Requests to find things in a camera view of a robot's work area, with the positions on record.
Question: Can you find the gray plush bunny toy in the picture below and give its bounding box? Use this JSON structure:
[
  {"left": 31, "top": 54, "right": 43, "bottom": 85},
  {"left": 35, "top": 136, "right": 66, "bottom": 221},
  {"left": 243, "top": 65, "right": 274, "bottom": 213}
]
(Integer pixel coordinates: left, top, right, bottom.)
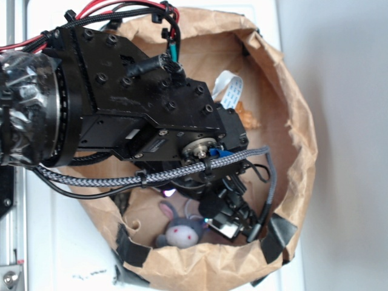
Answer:
[{"left": 155, "top": 201, "right": 204, "bottom": 249}]

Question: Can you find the gray braided cable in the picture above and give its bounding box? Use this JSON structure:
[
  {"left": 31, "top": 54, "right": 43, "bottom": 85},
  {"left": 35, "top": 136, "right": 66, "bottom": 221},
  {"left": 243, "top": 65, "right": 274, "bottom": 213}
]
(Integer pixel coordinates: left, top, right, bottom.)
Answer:
[{"left": 32, "top": 145, "right": 278, "bottom": 225}]

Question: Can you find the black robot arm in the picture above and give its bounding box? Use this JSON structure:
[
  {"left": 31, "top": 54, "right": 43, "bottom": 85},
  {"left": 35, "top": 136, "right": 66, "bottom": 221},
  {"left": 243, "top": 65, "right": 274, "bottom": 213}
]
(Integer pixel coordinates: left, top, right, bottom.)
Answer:
[{"left": 1, "top": 27, "right": 266, "bottom": 241}]

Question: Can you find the brown paper bag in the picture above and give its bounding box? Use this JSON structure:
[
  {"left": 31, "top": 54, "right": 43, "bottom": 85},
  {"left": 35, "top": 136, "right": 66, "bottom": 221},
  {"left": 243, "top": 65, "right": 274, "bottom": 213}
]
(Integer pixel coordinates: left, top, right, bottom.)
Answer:
[{"left": 81, "top": 8, "right": 318, "bottom": 290}]

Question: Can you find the black mounting bracket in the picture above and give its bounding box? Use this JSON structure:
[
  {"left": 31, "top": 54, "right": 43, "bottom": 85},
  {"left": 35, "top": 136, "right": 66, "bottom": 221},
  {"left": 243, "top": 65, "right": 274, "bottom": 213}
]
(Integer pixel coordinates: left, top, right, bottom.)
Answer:
[{"left": 0, "top": 166, "right": 17, "bottom": 219}]

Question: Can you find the white plastic tray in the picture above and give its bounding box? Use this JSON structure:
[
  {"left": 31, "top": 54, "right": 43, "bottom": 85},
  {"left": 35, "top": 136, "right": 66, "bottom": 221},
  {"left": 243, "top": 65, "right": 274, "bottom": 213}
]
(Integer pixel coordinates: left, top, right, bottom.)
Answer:
[{"left": 25, "top": 1, "right": 305, "bottom": 290}]

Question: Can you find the aluminium frame rail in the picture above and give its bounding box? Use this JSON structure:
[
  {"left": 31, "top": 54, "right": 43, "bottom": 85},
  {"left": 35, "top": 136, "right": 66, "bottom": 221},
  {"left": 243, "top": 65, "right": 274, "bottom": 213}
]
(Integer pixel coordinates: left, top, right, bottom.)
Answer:
[{"left": 1, "top": 1, "right": 28, "bottom": 290}]

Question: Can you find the red and black wire bundle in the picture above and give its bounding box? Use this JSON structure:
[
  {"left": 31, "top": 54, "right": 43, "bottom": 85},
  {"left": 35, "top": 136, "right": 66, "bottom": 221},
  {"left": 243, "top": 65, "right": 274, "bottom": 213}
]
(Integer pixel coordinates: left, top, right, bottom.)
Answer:
[{"left": 0, "top": 0, "right": 183, "bottom": 73}]

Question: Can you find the orange spiral seashell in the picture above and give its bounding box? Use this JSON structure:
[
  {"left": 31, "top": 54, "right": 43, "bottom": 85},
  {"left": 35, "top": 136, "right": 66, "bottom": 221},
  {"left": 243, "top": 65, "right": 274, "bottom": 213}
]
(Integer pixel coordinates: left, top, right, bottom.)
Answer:
[{"left": 235, "top": 101, "right": 260, "bottom": 130}]

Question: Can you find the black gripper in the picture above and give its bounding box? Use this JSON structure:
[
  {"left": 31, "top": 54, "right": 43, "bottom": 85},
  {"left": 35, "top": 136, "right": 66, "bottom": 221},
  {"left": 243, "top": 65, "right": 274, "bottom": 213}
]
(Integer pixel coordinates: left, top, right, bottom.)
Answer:
[{"left": 135, "top": 102, "right": 267, "bottom": 243}]

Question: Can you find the white flat ribbon cable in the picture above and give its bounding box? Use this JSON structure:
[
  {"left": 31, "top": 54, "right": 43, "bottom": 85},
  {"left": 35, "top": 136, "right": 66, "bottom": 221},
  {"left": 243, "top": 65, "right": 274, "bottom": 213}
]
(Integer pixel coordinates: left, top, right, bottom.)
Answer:
[{"left": 211, "top": 70, "right": 245, "bottom": 109}]

